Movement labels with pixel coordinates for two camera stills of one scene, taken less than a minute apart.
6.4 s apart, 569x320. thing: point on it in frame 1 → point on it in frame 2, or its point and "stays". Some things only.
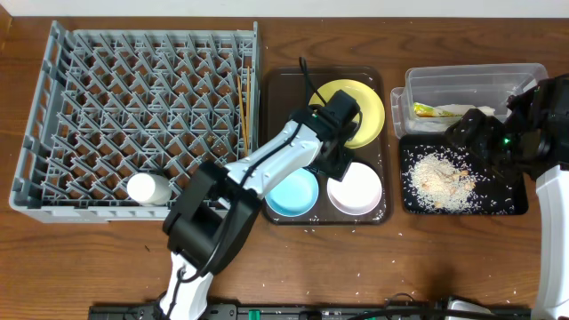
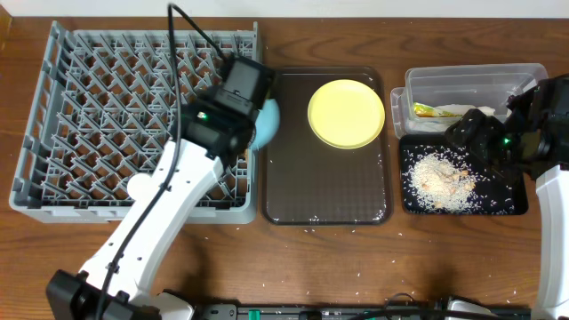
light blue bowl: (293, 194) → (267, 124)
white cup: (148, 188) stays
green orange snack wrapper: (425, 110) stays
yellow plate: (370, 107) stays
